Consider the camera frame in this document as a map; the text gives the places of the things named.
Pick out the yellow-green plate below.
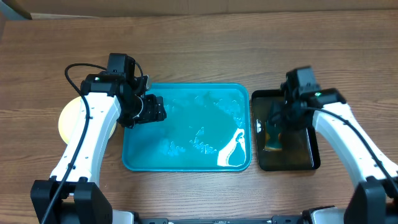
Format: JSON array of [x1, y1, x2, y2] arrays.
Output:
[[58, 93, 121, 147]]

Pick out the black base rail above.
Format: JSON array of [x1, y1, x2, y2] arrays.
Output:
[[134, 215, 310, 224]]

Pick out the black water tray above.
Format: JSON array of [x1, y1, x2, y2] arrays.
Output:
[[251, 90, 321, 171]]

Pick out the teal plastic tray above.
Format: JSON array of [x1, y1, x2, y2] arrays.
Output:
[[122, 83, 252, 172]]

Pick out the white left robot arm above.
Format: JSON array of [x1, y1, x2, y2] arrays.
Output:
[[30, 72, 167, 223]]

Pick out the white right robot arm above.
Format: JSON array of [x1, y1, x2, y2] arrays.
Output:
[[267, 88, 397, 223]]

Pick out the yellow green sponge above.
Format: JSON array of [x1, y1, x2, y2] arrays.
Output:
[[264, 123, 282, 151]]

